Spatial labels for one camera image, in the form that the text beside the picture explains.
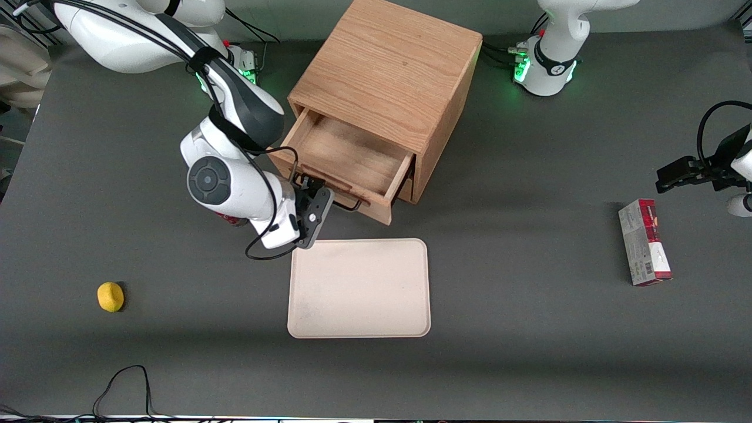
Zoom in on black cable loop at table edge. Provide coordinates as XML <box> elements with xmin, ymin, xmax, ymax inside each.
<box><xmin>0</xmin><ymin>364</ymin><xmax>183</xmax><ymax>423</ymax></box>

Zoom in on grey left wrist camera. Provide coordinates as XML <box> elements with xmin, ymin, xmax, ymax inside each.
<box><xmin>726</xmin><ymin>193</ymin><xmax>752</xmax><ymax>219</ymax></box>

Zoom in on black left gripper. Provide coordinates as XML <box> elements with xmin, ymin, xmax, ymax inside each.
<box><xmin>656</xmin><ymin>125</ymin><xmax>752</xmax><ymax>194</ymax></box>

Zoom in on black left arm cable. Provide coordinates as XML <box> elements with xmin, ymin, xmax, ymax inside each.
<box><xmin>697</xmin><ymin>100</ymin><xmax>752</xmax><ymax>172</ymax></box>

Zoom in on wooden drawer cabinet body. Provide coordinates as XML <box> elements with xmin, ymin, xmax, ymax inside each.
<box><xmin>287</xmin><ymin>0</ymin><xmax>484</xmax><ymax>205</ymax></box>

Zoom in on black arm base cables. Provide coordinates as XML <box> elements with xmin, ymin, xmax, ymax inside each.
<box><xmin>223</xmin><ymin>8</ymin><xmax>283</xmax><ymax>76</ymax></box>
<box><xmin>481</xmin><ymin>11</ymin><xmax>550</xmax><ymax>69</ymax></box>

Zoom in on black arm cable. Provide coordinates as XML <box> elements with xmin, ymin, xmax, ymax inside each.
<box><xmin>697</xmin><ymin>100</ymin><xmax>752</xmax><ymax>172</ymax></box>
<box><xmin>13</xmin><ymin>0</ymin><xmax>301</xmax><ymax>261</ymax></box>

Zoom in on black handle of gripped drawer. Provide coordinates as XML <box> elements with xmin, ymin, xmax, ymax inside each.
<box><xmin>290</xmin><ymin>159</ymin><xmax>364</xmax><ymax>212</ymax></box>

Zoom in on black left arm base cables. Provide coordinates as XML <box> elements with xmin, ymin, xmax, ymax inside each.
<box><xmin>481</xmin><ymin>11</ymin><xmax>550</xmax><ymax>69</ymax></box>

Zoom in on beige background object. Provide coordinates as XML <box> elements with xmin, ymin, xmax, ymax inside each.
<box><xmin>0</xmin><ymin>23</ymin><xmax>55</xmax><ymax>110</ymax></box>

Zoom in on black right arm base cables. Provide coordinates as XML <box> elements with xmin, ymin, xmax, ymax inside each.
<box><xmin>223</xmin><ymin>8</ymin><xmax>283</xmax><ymax>76</ymax></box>

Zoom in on yellow lemon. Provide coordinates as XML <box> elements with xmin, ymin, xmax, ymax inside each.
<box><xmin>97</xmin><ymin>281</ymin><xmax>125</xmax><ymax>313</ymax></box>

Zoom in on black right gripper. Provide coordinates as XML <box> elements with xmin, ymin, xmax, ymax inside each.
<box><xmin>295</xmin><ymin>175</ymin><xmax>335</xmax><ymax>250</ymax></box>

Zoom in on beige rectangular tray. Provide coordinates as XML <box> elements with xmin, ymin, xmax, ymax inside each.
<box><xmin>287</xmin><ymin>237</ymin><xmax>432</xmax><ymax>340</ymax></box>

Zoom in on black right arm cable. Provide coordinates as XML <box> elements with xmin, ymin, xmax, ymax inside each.
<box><xmin>13</xmin><ymin>0</ymin><xmax>301</xmax><ymax>261</ymax></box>

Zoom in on grey and red carton box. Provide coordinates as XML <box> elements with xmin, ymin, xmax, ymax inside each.
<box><xmin>617</xmin><ymin>198</ymin><xmax>673</xmax><ymax>287</ymax></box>

